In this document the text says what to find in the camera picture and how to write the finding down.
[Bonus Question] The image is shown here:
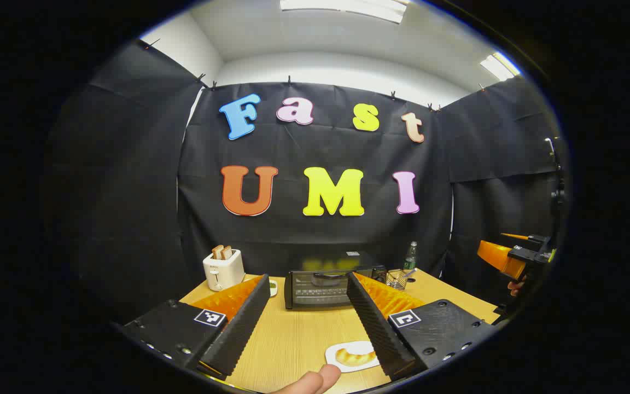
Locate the long ceiling light panel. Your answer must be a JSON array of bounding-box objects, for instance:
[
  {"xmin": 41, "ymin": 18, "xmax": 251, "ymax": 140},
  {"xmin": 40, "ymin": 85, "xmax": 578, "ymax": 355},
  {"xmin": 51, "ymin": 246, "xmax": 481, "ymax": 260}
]
[{"xmin": 279, "ymin": 0, "xmax": 406, "ymax": 24}]

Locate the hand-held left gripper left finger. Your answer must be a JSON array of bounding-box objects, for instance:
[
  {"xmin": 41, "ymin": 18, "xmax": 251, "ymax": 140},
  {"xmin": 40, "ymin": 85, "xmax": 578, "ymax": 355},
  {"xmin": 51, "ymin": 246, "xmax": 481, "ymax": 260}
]
[{"xmin": 121, "ymin": 274, "xmax": 271, "ymax": 379}]

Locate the metal wire basket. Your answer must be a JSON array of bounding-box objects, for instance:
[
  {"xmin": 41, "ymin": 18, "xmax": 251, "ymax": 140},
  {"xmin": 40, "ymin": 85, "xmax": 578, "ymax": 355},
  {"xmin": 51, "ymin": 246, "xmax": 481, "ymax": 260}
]
[{"xmin": 386, "ymin": 268, "xmax": 409, "ymax": 291}]

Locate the white toaster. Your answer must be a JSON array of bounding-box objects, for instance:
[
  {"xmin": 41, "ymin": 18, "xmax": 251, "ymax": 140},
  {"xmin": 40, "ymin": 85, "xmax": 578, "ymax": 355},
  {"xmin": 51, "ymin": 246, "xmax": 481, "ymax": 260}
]
[{"xmin": 203, "ymin": 249, "xmax": 246, "ymax": 292}]

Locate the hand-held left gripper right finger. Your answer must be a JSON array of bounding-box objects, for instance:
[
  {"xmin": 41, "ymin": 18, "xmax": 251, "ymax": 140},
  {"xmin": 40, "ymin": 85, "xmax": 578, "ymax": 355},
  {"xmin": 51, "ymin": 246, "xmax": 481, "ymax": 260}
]
[{"xmin": 346, "ymin": 271, "xmax": 499, "ymax": 381}]

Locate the golden croissant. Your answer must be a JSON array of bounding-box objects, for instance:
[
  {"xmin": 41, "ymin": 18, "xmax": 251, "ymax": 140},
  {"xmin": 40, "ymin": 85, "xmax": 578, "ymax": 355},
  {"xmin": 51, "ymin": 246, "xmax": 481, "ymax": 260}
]
[{"xmin": 335, "ymin": 349, "xmax": 377, "ymax": 366}]

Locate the black backdrop cloth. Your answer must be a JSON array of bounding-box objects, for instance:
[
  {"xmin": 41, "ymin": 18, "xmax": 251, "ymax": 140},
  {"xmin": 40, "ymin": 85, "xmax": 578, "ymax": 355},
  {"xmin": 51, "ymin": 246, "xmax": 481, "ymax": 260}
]
[{"xmin": 44, "ymin": 39, "xmax": 567, "ymax": 323}]

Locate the black electric oven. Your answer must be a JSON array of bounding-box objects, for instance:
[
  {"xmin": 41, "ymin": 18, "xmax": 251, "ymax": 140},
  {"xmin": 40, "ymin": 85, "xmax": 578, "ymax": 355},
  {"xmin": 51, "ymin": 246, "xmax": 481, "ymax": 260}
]
[{"xmin": 284, "ymin": 265, "xmax": 388, "ymax": 311}]

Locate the small ceiling light panel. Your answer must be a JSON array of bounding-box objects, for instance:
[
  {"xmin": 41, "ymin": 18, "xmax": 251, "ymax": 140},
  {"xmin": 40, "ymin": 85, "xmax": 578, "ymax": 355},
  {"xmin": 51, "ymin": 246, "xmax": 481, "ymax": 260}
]
[{"xmin": 480, "ymin": 52, "xmax": 521, "ymax": 82}]

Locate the white square plate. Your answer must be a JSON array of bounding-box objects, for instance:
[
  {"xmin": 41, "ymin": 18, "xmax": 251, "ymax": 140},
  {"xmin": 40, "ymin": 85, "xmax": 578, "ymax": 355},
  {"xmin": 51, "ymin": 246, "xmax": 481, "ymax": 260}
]
[{"xmin": 325, "ymin": 341, "xmax": 381, "ymax": 374}]

